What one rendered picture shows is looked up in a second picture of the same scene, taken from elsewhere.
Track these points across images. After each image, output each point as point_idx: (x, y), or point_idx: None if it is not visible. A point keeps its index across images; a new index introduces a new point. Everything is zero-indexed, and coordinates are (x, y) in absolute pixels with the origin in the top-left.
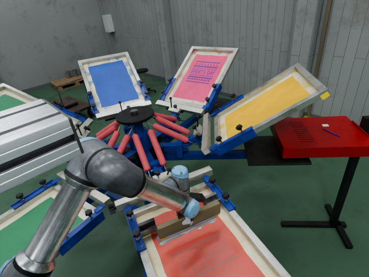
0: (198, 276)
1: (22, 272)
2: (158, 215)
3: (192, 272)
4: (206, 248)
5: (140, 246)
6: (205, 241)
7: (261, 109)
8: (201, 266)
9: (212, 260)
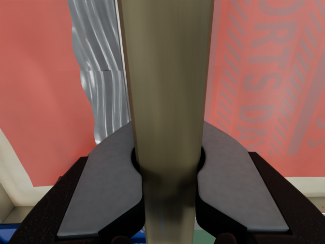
0: (310, 112)
1: None
2: (14, 148)
3: (286, 123)
4: (246, 37)
5: (141, 233)
6: (214, 23)
7: None
8: (293, 88)
9: (306, 39)
